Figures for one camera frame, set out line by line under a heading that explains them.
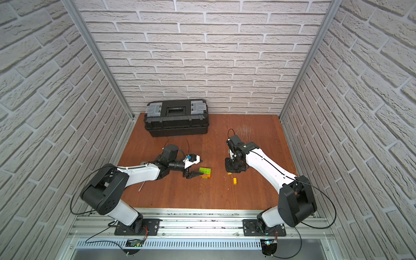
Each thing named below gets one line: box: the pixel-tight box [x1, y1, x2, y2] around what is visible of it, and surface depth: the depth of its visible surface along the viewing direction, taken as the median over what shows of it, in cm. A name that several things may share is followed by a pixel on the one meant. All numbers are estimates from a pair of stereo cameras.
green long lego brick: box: [199, 167, 212, 175], surface depth 87 cm
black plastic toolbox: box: [144, 99, 210, 138], surface depth 101 cm
